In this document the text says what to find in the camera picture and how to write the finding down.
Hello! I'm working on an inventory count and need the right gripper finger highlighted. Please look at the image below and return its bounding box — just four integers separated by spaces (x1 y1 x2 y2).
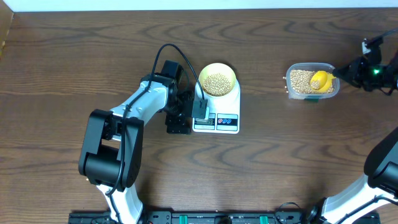
337 57 361 73
332 70 361 88

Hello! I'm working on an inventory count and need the yellow measuring scoop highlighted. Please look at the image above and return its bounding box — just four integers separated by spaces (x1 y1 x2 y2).
310 71 335 93

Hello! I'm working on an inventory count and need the white digital kitchen scale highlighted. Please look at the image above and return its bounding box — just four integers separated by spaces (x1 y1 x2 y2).
192 81 241 134

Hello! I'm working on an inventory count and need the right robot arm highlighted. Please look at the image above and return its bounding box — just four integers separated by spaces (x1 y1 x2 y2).
308 57 397 223

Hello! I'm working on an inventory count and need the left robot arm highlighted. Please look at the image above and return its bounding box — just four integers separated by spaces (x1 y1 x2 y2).
78 60 193 223

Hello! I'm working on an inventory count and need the yellow plastic bowl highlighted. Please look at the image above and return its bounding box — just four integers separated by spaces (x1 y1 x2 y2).
198 63 237 96

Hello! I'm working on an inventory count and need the clear container of soybeans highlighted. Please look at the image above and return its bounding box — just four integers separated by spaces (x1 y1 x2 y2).
285 62 340 100

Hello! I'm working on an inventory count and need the left black cable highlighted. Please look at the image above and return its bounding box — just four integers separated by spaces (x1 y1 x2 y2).
104 43 206 224

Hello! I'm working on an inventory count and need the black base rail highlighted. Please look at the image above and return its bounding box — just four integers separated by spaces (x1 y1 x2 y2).
68 210 382 224

